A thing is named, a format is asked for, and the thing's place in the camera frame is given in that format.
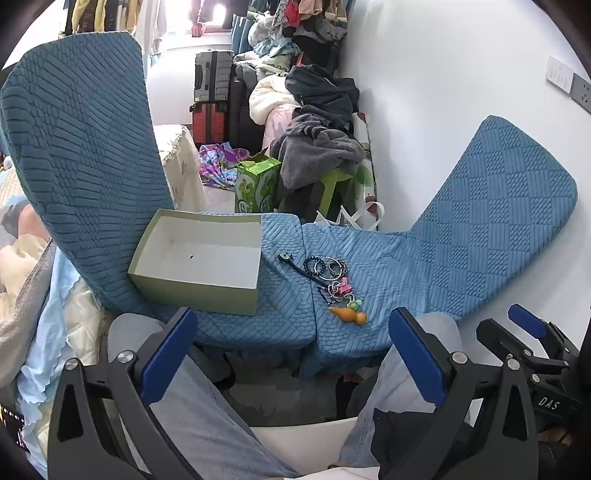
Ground cream lace cloth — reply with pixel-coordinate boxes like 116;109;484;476
154;124;208;215

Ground grey wall socket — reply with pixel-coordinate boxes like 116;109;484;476
570;76;591;112

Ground person's left leg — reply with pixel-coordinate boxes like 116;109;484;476
108;313;302;479

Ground person's right hand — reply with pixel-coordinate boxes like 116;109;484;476
538;425;578;446

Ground green carton box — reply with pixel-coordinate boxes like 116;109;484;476
235;154;283;214

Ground white seat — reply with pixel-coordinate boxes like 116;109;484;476
252;415;359;468

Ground hanging clothes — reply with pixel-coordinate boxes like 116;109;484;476
60;0;168;52

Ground orange carrot hair clip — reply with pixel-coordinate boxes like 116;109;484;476
329;306;369;325

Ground white printed bag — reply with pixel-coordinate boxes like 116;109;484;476
316;111;387;232

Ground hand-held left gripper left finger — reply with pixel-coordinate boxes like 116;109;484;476
47;307;204;480

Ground green plastic stool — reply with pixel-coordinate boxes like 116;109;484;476
279;167;359;223

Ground purple patterned cloth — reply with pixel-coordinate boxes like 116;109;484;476
198;142;251;189

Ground pile of mixed clothes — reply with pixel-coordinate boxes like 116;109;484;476
249;0;357;80

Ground light blue blanket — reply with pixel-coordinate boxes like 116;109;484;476
17;240;112;477

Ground dark blue jacket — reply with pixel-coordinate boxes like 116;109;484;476
285;64;361;131

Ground silver bead chain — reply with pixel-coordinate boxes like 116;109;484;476
318;277;352;305

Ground pale green box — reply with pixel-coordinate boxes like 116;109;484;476
128;209;263;316

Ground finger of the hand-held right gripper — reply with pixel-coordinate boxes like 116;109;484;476
508;304;583;367
475;318;571;386

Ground white wall switch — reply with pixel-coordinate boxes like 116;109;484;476
547;55;575;96

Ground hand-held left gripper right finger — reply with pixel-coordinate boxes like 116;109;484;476
379;308;539;480

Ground grey fleece clothing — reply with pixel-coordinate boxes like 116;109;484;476
270;113;366;191

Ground black headband green flower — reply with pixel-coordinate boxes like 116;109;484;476
278;252;324;280

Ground white puffy jacket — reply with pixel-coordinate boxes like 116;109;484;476
249;74;305;136

